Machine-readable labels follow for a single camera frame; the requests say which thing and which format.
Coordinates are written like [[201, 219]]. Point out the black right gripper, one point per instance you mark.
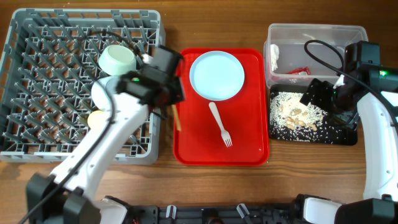
[[324, 88]]

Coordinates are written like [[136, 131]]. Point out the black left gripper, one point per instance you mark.
[[177, 96]]

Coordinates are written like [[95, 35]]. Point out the wooden chopstick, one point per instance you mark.
[[176, 118]]

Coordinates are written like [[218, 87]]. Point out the red sauce packet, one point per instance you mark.
[[300, 71]]

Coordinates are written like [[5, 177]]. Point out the green bowl with rice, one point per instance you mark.
[[117, 60]]

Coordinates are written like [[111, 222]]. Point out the light blue bowl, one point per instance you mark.
[[99, 92]]

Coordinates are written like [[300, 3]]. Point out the yellow plastic cup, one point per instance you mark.
[[97, 120]]

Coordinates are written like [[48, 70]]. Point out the light blue plate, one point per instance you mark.
[[217, 75]]

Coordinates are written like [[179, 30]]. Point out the white napkin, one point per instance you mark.
[[274, 52]]

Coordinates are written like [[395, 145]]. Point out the white plastic fork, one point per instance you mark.
[[224, 133]]

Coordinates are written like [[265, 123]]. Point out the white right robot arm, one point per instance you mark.
[[374, 93]]

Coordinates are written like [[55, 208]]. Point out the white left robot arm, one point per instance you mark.
[[67, 195]]

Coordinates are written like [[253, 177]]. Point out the grey plastic dishwasher rack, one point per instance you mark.
[[48, 66]]

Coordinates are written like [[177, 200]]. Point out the rice and peanut scraps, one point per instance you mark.
[[292, 121]]

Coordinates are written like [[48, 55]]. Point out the black tray bin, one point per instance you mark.
[[327, 134]]

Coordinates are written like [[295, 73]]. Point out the clear plastic bin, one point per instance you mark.
[[290, 39]]

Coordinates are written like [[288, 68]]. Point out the red plastic tray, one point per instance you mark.
[[199, 142]]

